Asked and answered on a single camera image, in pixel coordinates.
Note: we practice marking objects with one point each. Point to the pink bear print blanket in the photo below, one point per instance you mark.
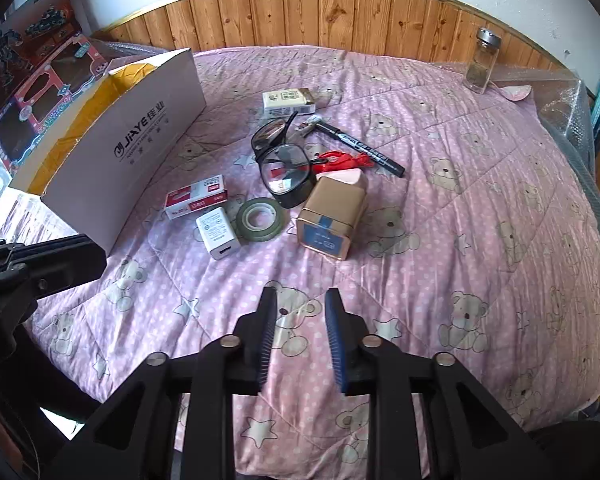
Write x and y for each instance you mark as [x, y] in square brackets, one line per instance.
[455, 210]

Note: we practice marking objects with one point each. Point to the yellow white tissue pack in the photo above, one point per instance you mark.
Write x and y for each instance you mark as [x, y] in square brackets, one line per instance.
[287, 102]

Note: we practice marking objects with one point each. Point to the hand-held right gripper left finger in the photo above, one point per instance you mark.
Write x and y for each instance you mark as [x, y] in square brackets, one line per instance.
[267, 332]

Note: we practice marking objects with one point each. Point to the pink round pad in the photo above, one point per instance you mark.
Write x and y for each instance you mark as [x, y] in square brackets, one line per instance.
[515, 92]

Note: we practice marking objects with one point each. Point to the green tape roll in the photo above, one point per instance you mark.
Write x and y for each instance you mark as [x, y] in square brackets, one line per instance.
[269, 232]

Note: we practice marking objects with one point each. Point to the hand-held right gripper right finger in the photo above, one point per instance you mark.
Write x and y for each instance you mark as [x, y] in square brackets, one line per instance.
[335, 340]

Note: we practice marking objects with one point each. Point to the small clear glue bottle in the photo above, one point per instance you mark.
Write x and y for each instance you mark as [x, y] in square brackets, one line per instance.
[310, 124]

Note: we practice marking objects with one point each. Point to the red plastic toy figure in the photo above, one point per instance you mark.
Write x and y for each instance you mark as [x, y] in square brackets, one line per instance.
[367, 161]

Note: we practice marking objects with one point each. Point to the red white staple box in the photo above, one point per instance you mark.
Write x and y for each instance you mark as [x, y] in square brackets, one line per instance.
[195, 200]

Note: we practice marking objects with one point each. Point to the black marker pen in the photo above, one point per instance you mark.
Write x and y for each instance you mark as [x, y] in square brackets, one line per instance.
[365, 150]

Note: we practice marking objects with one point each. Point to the pink stapler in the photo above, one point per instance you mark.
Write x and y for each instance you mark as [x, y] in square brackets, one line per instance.
[350, 179]

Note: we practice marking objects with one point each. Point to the white usb charger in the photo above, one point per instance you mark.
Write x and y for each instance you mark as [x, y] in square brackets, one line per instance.
[215, 232]

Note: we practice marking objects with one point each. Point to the glass jar with metal lid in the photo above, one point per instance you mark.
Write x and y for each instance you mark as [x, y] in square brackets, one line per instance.
[481, 65]

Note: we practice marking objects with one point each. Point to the black frame glasses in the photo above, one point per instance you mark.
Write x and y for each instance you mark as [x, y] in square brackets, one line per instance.
[286, 180]

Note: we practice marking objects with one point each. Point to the pink toy washing machine box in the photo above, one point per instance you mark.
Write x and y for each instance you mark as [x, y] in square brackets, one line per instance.
[40, 105]

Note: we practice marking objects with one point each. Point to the gold tin with blue label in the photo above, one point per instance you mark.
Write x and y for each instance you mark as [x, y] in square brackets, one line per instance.
[330, 215]

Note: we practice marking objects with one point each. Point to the white cardboard box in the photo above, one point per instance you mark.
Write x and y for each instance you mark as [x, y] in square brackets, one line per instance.
[145, 135]

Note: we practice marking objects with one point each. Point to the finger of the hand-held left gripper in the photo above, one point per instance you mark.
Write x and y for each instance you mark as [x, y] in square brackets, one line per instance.
[55, 260]

